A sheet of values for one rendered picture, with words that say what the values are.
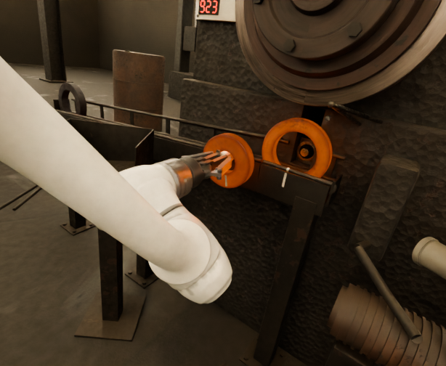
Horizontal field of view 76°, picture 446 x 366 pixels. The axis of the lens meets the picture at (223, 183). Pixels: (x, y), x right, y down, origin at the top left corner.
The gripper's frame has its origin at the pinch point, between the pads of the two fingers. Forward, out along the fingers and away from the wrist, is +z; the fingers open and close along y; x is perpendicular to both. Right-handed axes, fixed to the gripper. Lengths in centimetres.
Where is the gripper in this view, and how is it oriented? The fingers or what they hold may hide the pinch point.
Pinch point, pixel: (229, 155)
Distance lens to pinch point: 80.1
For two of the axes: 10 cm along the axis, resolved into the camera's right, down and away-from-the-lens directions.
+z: 5.7, -3.1, 7.6
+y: 8.2, 3.2, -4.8
